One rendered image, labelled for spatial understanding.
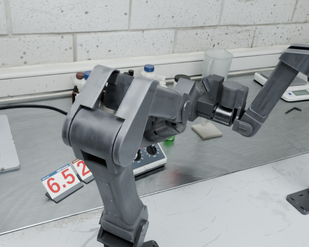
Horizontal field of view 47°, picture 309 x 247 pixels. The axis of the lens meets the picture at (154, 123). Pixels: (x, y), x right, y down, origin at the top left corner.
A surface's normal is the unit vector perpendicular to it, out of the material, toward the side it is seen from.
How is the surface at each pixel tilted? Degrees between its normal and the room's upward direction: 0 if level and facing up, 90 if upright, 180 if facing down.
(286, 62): 90
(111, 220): 110
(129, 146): 90
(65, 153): 0
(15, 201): 0
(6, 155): 0
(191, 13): 90
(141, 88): 37
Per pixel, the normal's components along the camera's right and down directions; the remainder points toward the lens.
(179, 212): 0.09, -0.86
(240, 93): -0.53, 0.39
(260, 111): -0.39, 0.25
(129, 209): 0.87, 0.26
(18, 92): 0.44, 0.49
